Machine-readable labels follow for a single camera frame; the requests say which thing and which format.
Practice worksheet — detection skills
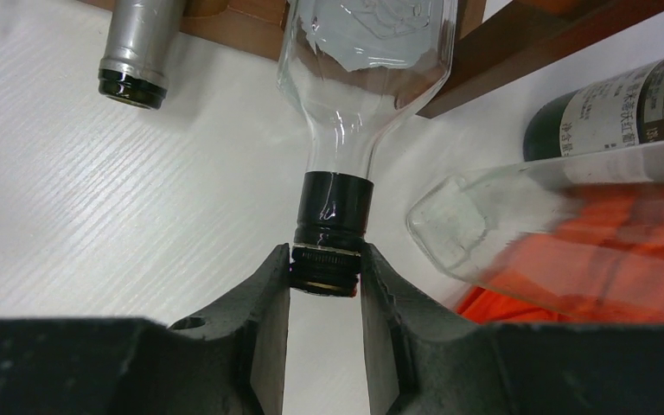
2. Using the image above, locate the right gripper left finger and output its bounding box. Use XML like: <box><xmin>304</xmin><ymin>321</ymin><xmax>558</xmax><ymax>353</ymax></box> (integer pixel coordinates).
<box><xmin>0</xmin><ymin>245</ymin><xmax>290</xmax><ymax>414</ymax></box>

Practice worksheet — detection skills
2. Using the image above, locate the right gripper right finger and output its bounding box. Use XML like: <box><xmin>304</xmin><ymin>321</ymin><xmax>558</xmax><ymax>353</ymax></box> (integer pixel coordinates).
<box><xmin>361</xmin><ymin>245</ymin><xmax>664</xmax><ymax>414</ymax></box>

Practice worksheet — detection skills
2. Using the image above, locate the small clear glass bottle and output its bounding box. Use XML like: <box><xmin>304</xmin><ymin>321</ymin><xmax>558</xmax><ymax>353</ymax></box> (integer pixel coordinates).
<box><xmin>407</xmin><ymin>142</ymin><xmax>664</xmax><ymax>322</ymax></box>

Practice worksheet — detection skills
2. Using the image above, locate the clear square bottle black cap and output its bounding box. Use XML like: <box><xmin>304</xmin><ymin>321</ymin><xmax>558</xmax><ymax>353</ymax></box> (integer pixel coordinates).
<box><xmin>278</xmin><ymin>0</ymin><xmax>457</xmax><ymax>297</ymax></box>

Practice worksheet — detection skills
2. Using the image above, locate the dark green wine bottle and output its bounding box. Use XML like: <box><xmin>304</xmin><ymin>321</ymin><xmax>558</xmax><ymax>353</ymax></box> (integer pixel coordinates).
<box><xmin>98</xmin><ymin>0</ymin><xmax>187</xmax><ymax>110</ymax></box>

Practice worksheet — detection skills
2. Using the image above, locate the dark wine bottle silver neck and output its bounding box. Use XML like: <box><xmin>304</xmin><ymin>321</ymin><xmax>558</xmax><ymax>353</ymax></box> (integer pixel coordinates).
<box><xmin>523</xmin><ymin>59</ymin><xmax>664</xmax><ymax>162</ymax></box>

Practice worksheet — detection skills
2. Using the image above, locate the brown wooden wine rack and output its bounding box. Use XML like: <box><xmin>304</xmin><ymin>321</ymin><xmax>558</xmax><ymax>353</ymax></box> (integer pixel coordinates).
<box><xmin>180</xmin><ymin>0</ymin><xmax>664</xmax><ymax>118</ymax></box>

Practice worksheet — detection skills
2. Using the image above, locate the orange cloth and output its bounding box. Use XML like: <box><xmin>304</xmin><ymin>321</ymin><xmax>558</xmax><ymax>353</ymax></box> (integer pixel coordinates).
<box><xmin>456</xmin><ymin>183</ymin><xmax>664</xmax><ymax>323</ymax></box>

